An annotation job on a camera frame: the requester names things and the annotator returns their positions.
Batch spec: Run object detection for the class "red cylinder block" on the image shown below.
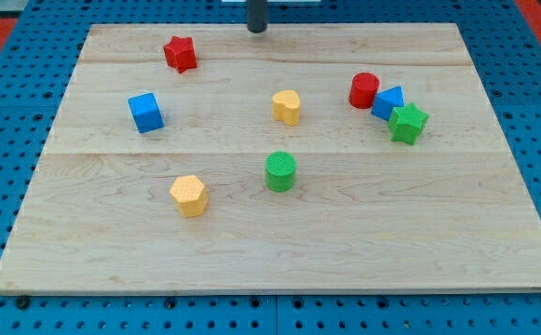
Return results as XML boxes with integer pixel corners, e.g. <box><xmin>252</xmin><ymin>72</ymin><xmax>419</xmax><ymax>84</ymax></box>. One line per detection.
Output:
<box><xmin>348</xmin><ymin>73</ymin><xmax>380</xmax><ymax>109</ymax></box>

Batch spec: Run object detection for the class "blue cube block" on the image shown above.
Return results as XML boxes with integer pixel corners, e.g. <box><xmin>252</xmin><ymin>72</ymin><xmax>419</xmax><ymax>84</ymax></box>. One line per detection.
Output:
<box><xmin>128</xmin><ymin>92</ymin><xmax>164</xmax><ymax>133</ymax></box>

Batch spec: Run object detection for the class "light wooden board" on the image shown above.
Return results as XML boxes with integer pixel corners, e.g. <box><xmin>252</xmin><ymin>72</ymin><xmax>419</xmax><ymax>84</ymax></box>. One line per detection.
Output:
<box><xmin>0</xmin><ymin>23</ymin><xmax>541</xmax><ymax>296</ymax></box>

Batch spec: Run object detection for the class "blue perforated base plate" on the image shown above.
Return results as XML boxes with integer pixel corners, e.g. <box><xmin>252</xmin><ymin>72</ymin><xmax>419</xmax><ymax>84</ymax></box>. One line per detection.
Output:
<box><xmin>0</xmin><ymin>1</ymin><xmax>541</xmax><ymax>334</ymax></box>

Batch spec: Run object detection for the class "green cylinder block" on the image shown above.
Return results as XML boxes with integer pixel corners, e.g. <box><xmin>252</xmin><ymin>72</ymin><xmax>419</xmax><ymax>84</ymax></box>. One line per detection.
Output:
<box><xmin>264</xmin><ymin>151</ymin><xmax>296</xmax><ymax>193</ymax></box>

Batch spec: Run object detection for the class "green star block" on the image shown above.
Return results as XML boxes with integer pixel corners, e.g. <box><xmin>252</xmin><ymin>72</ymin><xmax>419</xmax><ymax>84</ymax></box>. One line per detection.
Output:
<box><xmin>387</xmin><ymin>103</ymin><xmax>429</xmax><ymax>145</ymax></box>

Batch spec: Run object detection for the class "yellow hexagon block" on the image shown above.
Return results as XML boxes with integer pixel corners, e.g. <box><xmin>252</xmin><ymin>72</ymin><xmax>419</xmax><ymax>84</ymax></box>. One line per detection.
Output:
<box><xmin>169</xmin><ymin>175</ymin><xmax>209</xmax><ymax>218</ymax></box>

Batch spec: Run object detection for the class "yellow heart block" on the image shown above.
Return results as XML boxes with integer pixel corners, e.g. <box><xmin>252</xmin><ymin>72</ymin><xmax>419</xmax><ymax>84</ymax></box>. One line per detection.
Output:
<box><xmin>271</xmin><ymin>90</ymin><xmax>301</xmax><ymax>126</ymax></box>

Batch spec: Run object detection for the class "red star block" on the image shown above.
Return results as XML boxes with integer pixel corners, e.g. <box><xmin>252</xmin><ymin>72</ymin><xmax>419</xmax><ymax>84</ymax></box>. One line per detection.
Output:
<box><xmin>163</xmin><ymin>35</ymin><xmax>197</xmax><ymax>74</ymax></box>

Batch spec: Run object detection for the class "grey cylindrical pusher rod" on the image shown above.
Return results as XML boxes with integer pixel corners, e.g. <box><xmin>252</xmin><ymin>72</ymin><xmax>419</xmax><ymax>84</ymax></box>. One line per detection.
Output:
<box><xmin>246</xmin><ymin>0</ymin><xmax>268</xmax><ymax>34</ymax></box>

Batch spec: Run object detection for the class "blue triangle block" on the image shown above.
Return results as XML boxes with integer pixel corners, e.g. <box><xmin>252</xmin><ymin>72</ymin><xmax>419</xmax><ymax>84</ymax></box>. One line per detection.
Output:
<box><xmin>371</xmin><ymin>86</ymin><xmax>405</xmax><ymax>121</ymax></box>

